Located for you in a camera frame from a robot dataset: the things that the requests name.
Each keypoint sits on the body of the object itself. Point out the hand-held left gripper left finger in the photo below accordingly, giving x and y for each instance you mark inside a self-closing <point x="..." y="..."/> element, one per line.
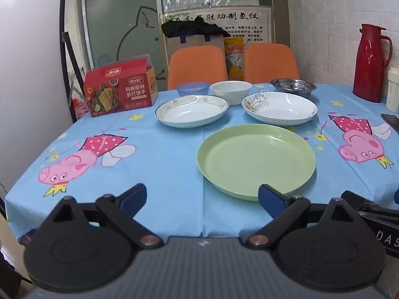
<point x="134" y="196"/>

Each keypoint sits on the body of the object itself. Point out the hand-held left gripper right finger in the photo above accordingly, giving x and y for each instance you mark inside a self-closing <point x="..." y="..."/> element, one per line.
<point x="271" y="198"/>

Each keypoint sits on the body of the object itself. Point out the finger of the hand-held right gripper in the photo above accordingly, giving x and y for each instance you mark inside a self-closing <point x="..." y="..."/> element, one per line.
<point x="353" y="198"/>

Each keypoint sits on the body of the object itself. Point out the green plastic plate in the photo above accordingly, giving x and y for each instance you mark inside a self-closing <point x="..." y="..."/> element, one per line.
<point x="255" y="158"/>

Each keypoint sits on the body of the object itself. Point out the white plate with floral print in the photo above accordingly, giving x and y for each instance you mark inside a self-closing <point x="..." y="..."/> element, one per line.
<point x="280" y="109"/>

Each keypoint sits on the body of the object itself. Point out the white plate with brown rim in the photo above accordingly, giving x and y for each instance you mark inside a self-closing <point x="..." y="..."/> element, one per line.
<point x="190" y="112"/>

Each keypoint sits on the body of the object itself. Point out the white ceramic bowl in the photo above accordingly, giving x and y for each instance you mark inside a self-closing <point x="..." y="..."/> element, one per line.
<point x="230" y="92"/>

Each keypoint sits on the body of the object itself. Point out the stainless steel bowl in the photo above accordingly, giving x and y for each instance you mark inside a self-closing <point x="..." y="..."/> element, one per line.
<point x="293" y="86"/>

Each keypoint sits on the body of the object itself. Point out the blue cartoon pig tablecloth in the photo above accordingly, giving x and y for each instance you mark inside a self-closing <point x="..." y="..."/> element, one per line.
<point x="156" y="152"/>

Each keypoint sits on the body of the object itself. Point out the black smartphone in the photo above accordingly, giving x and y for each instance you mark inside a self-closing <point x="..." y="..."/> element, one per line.
<point x="392" y="120"/>

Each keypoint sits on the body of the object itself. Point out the red cracker box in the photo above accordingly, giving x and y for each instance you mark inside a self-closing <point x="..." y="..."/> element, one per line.
<point x="118" y="90"/>

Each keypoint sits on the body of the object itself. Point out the white container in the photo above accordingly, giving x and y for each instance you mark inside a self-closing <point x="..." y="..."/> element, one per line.
<point x="393" y="90"/>

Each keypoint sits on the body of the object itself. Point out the blue plastic bowl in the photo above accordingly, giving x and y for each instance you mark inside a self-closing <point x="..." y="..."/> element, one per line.
<point x="191" y="89"/>

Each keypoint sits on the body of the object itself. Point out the red thermos jug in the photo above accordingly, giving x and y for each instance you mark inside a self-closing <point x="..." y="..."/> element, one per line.
<point x="369" y="68"/>

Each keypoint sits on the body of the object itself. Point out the orange chair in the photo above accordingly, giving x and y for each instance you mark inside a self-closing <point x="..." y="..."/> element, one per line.
<point x="271" y="64"/>
<point x="198" y="67"/>

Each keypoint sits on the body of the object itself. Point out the yellow snack packet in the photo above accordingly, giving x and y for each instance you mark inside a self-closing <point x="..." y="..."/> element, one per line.
<point x="234" y="59"/>

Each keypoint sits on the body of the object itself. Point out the black stand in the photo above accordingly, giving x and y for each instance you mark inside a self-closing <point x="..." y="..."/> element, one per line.
<point x="72" y="62"/>

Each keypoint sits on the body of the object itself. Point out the white light panel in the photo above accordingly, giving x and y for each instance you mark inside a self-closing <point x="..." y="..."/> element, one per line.
<point x="28" y="68"/>

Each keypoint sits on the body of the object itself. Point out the frosted glass door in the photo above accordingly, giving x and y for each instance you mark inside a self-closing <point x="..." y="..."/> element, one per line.
<point x="118" y="21"/>

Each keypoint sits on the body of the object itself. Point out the black cloth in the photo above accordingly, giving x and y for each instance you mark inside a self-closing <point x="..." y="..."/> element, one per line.
<point x="193" y="28"/>

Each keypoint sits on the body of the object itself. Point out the wall poster with large characters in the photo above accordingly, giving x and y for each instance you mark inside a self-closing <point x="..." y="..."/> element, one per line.
<point x="249" y="21"/>

